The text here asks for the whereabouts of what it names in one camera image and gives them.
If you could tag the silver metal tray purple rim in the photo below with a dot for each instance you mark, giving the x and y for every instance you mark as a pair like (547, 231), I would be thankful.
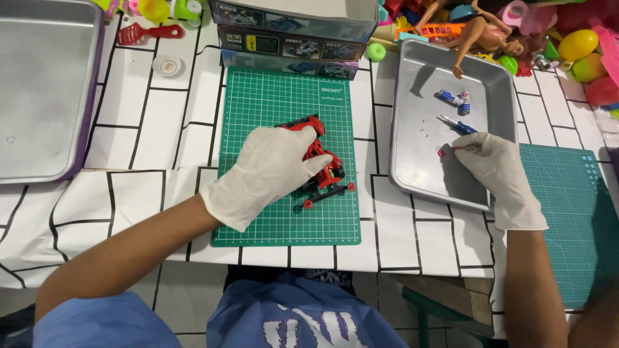
(43, 92)

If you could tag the red toy race car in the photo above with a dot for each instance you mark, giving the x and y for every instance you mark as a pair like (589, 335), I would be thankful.
(329, 167)

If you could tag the white round lid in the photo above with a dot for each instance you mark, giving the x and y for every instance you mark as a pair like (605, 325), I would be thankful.
(167, 66)

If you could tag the heap of colourful plastic toys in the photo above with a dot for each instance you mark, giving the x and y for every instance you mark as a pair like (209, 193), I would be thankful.
(575, 48)

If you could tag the large grey toy car box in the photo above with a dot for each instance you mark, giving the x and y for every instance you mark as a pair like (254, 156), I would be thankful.
(300, 12)

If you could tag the person's left hand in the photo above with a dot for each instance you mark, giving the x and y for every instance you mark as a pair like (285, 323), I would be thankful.
(261, 174)

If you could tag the white black-lined tablecloth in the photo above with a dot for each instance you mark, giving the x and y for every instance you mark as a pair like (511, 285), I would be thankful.
(145, 145)

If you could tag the green cutting mat white grid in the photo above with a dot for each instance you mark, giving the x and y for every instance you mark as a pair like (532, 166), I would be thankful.
(271, 96)

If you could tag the tiny loose screws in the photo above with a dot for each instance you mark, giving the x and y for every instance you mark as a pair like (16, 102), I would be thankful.
(424, 130)

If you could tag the blue toy car box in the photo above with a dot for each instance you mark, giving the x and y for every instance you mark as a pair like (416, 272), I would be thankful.
(290, 66)

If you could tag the green stool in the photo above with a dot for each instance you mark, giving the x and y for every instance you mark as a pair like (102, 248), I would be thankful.
(430, 314)

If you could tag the person's blue shirt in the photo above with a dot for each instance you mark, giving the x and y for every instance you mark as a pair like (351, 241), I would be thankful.
(271, 319)

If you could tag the dark toy car box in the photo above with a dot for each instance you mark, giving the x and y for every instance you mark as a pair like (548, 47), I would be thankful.
(290, 46)

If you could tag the person's right fingers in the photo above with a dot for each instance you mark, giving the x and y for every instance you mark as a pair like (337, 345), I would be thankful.
(471, 145)

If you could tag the dark green cutting mat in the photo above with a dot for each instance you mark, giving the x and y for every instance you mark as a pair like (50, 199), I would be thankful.
(570, 217)

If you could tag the plastic doll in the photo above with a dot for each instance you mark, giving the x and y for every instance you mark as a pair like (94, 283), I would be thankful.
(483, 36)

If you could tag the person's right hand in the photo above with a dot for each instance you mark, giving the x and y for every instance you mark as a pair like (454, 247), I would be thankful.
(503, 179)

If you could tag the green toy wheel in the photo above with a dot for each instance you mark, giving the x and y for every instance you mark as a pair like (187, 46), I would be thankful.
(376, 51)

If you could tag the yellow green toys cluster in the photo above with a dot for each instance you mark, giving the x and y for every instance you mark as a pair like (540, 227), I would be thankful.
(159, 9)

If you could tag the red toy spatula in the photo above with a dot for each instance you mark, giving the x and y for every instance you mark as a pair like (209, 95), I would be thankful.
(138, 33)

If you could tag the blue white battery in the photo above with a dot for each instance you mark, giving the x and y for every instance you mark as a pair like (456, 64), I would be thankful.
(465, 103)
(449, 97)

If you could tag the small red wheel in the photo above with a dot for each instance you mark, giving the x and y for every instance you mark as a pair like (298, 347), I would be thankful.
(441, 153)

